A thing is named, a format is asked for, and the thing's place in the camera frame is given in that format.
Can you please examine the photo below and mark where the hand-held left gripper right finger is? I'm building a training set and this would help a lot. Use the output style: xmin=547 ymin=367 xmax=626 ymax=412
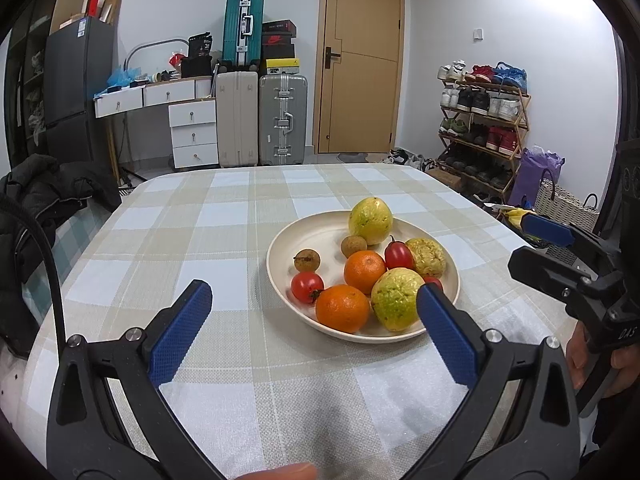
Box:
xmin=400 ymin=282 xmax=583 ymax=480

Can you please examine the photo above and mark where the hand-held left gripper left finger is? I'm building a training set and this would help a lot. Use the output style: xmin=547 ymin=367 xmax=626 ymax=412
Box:
xmin=47 ymin=280 xmax=223 ymax=480

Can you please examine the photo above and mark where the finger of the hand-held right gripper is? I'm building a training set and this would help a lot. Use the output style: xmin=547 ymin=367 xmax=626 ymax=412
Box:
xmin=521 ymin=213 xmax=611 ymax=262
xmin=507 ymin=246 xmax=597 ymax=318

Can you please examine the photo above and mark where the green speckled guava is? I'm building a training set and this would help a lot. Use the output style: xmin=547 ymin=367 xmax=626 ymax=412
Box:
xmin=370 ymin=268 xmax=425 ymax=332

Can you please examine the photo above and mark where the wrinkled yellow guava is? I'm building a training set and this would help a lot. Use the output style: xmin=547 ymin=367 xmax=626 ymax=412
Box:
xmin=404 ymin=238 xmax=447 ymax=279

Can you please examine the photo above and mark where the oblong red tomato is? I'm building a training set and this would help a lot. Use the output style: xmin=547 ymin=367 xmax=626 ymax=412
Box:
xmin=384 ymin=236 xmax=416 ymax=271

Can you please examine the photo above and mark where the orange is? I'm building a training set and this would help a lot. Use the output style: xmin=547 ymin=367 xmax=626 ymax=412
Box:
xmin=343 ymin=250 xmax=387 ymax=296
xmin=315 ymin=284 xmax=371 ymax=335

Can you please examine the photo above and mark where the small brown fruit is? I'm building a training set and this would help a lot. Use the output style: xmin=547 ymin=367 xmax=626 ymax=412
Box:
xmin=340 ymin=235 xmax=368 ymax=259
xmin=293 ymin=249 xmax=321 ymax=272

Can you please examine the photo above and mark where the red tomato with stem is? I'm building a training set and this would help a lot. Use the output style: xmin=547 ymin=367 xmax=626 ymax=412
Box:
xmin=291 ymin=271 xmax=326 ymax=305

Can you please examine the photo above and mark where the smooth yellow guava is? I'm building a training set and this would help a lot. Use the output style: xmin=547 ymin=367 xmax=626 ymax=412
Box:
xmin=348 ymin=197 xmax=394 ymax=246

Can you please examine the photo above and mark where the cream plate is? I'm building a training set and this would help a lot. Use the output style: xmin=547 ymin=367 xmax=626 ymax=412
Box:
xmin=266 ymin=211 xmax=461 ymax=344

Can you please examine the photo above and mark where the person's right hand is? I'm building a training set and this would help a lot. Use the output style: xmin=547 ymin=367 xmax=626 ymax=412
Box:
xmin=565 ymin=320 xmax=640 ymax=398

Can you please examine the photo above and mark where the person's left hand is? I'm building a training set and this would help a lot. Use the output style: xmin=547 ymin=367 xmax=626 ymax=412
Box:
xmin=237 ymin=462 xmax=318 ymax=480

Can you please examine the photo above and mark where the woven basket bag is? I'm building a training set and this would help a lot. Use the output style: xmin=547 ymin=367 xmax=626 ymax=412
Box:
xmin=535 ymin=179 xmax=599 ymax=233

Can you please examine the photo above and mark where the purple bag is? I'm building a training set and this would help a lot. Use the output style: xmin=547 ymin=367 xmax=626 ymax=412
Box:
xmin=507 ymin=146 xmax=565 ymax=208

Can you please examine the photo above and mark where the small cardboard box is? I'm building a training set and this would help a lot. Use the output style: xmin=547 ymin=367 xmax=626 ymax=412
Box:
xmin=427 ymin=167 xmax=463 ymax=192

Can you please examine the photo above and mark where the wooden shoe rack with shoes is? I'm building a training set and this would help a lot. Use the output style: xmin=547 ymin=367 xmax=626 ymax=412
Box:
xmin=437 ymin=60 xmax=528 ymax=191

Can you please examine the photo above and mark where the pile of loose sneakers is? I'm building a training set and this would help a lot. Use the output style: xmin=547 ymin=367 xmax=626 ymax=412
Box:
xmin=382 ymin=147 xmax=438 ymax=171

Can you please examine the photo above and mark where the wooden stick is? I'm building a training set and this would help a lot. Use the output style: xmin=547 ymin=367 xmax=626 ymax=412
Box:
xmin=105 ymin=117 xmax=122 ymax=184

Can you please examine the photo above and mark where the black jacket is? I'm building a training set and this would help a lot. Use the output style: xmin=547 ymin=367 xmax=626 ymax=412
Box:
xmin=0 ymin=154 xmax=122 ymax=356

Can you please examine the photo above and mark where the white desk with drawers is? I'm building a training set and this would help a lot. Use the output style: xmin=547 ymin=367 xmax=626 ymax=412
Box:
xmin=93 ymin=76 xmax=220 ymax=170

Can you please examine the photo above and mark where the beige suitcase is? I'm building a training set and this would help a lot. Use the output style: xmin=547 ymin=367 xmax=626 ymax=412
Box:
xmin=215 ymin=71 xmax=259 ymax=168

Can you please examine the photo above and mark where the silver suitcase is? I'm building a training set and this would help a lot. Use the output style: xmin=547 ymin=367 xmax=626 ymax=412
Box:
xmin=258 ymin=74 xmax=309 ymax=166

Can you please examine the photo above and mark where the wooden door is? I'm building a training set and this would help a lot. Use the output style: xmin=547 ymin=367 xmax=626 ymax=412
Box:
xmin=313 ymin=0 xmax=405 ymax=155

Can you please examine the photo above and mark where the blue plastic bag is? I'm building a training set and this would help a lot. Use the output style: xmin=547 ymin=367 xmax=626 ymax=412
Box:
xmin=106 ymin=65 xmax=141 ymax=88

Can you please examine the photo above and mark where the dark grey fridge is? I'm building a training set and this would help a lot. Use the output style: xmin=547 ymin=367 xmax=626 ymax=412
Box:
xmin=44 ymin=16 xmax=117 ymax=163

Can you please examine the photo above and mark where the black printed paper bag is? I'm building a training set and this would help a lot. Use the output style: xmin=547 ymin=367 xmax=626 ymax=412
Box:
xmin=187 ymin=32 xmax=213 ymax=58

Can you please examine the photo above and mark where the dark bookshelf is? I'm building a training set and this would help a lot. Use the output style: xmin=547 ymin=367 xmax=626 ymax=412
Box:
xmin=5 ymin=0 xmax=56 ymax=161

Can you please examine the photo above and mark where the teal suitcase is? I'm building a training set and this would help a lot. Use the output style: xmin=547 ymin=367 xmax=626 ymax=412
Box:
xmin=222 ymin=0 xmax=265 ymax=68

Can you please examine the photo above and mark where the black cable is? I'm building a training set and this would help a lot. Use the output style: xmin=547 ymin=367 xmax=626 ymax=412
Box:
xmin=0 ymin=194 xmax=67 ymax=347

